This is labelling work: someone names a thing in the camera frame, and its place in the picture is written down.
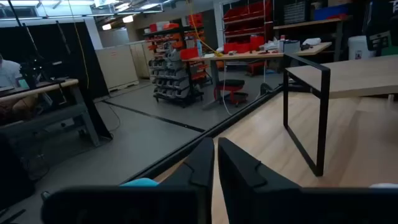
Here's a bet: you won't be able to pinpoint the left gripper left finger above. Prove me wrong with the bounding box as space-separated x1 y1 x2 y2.
160 137 215 224

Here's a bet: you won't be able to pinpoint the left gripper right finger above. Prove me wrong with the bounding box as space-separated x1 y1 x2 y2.
217 137 301 224

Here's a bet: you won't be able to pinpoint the wooden shelf black metal legs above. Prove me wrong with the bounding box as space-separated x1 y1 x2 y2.
282 53 398 177

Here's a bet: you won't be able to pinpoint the blue cloth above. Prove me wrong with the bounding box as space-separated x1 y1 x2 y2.
119 177 160 187

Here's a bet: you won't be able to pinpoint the red rolling stool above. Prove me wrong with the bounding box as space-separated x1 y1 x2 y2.
213 78 249 107

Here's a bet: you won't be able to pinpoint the storage rack grey orange bins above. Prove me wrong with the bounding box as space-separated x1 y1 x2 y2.
143 14 214 109

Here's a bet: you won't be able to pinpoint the long wooden workbench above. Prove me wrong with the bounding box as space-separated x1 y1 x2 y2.
182 41 333 110

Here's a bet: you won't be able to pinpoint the beige cabinet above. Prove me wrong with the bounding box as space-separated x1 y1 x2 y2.
95 44 140 93

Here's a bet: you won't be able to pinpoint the wooden storage rack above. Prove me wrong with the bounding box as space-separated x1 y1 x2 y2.
272 0 354 62

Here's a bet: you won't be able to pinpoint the white bucket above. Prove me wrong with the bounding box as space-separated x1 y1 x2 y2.
347 35 376 61

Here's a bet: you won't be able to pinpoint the grey workbench wooden top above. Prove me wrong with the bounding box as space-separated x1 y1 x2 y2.
0 78 102 147

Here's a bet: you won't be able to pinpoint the black partition screen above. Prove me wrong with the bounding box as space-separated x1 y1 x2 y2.
0 21 113 141

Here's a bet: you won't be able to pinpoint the blue plastic bin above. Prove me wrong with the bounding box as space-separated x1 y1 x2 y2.
313 3 349 21

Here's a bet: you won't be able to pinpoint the person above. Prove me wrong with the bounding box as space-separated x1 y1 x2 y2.
0 53 23 90

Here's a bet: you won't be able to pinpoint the white cable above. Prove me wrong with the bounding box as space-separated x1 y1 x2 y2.
221 60 233 116

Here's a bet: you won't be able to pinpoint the red bin wall rack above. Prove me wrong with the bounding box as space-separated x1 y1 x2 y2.
222 0 274 54

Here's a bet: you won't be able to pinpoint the thin yellow hanging cable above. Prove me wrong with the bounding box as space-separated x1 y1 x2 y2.
67 0 91 91

